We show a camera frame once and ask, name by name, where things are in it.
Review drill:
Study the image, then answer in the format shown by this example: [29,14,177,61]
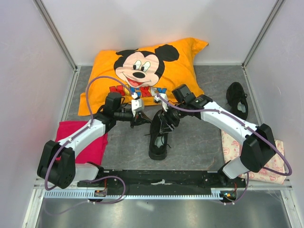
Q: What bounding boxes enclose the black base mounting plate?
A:
[77,170,246,195]

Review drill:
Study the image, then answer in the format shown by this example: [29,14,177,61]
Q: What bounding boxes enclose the black sneaker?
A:
[149,110,168,161]
[226,82,248,120]

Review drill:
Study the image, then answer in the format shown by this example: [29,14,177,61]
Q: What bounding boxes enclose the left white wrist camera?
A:
[131,98,144,117]

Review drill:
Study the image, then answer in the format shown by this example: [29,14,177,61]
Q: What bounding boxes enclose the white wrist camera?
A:
[153,93,169,112]
[131,98,144,117]

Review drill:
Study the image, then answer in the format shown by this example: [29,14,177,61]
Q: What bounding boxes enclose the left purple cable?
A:
[44,76,140,216]

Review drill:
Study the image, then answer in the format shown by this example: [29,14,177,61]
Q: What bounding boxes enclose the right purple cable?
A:
[158,94,292,205]

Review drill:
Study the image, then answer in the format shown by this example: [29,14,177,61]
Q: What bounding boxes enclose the folded magenta cloth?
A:
[56,121,108,165]

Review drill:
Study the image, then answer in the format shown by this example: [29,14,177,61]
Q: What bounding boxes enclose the grey slotted cable duct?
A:
[44,189,238,200]

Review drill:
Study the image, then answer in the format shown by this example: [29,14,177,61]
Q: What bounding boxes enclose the orange Mickey Mouse pillow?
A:
[78,38,208,116]

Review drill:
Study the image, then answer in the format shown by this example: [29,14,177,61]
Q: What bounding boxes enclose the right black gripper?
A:
[158,103,187,134]

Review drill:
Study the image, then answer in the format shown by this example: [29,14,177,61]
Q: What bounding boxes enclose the purple cable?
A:
[158,94,292,205]
[44,76,140,216]

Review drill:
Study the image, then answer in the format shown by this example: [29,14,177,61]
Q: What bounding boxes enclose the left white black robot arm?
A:
[37,92,151,190]

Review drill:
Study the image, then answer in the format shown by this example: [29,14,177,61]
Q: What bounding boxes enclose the cream pink printed garment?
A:
[221,130,286,184]

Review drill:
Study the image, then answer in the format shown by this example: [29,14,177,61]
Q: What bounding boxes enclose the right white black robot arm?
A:
[154,85,276,187]

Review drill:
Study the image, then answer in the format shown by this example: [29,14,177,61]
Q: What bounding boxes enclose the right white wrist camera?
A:
[153,93,169,112]

